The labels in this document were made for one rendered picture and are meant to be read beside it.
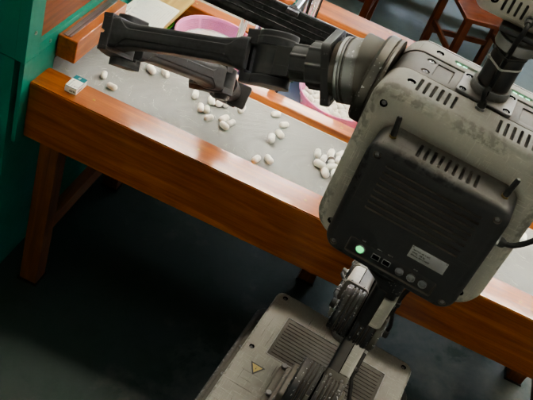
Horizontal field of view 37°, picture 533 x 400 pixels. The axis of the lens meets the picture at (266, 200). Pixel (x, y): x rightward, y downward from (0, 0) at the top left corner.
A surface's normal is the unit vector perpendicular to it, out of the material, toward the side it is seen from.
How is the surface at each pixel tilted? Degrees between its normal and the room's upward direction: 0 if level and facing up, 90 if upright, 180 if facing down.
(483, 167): 90
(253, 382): 0
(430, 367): 0
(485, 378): 0
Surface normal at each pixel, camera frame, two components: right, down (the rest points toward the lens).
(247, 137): 0.30, -0.72
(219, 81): 0.83, 0.19
